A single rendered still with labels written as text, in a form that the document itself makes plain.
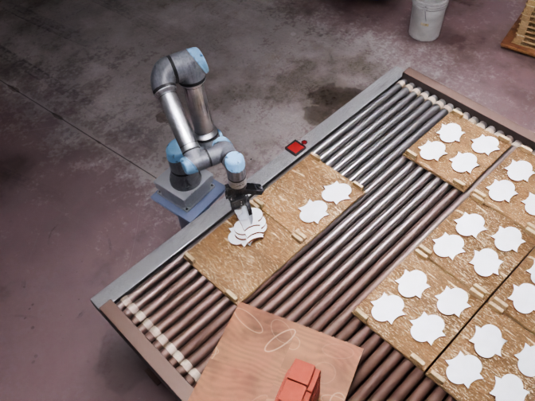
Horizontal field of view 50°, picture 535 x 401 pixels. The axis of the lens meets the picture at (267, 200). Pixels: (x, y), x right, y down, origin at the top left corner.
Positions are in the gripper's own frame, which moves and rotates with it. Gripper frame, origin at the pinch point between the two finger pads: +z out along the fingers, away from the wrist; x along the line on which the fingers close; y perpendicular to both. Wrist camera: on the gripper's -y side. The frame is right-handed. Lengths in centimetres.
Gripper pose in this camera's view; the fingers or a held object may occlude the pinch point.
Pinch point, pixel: (246, 211)
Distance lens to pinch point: 247.2
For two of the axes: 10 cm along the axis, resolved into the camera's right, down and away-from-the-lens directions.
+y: -9.1, 3.4, -2.2
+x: 4.0, 7.1, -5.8
